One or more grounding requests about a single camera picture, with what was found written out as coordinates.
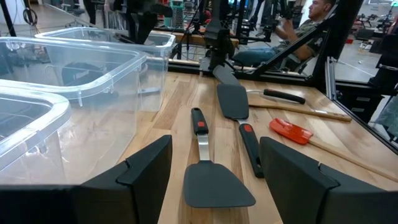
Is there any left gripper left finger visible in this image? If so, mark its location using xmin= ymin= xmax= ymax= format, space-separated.
xmin=0 ymin=134 xmax=173 ymax=224

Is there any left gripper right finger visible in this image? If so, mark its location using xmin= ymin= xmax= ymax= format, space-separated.
xmin=259 ymin=136 xmax=398 ymax=224

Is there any red silicone spatula wooden handle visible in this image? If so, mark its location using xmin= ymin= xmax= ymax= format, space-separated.
xmin=269 ymin=117 xmax=398 ymax=184

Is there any solid wooden spatula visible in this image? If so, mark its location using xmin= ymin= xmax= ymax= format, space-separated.
xmin=248 ymin=103 xmax=353 ymax=123

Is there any black-handled kitchen knife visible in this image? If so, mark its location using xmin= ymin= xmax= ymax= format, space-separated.
xmin=246 ymin=88 xmax=307 ymax=105

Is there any clear plastic bin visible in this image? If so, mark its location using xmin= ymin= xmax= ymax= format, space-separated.
xmin=0 ymin=36 xmax=149 ymax=185
xmin=34 ymin=26 xmax=177 ymax=113
xmin=0 ymin=79 xmax=73 ymax=186

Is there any person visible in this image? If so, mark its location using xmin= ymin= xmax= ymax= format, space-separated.
xmin=233 ymin=0 xmax=338 ymax=68

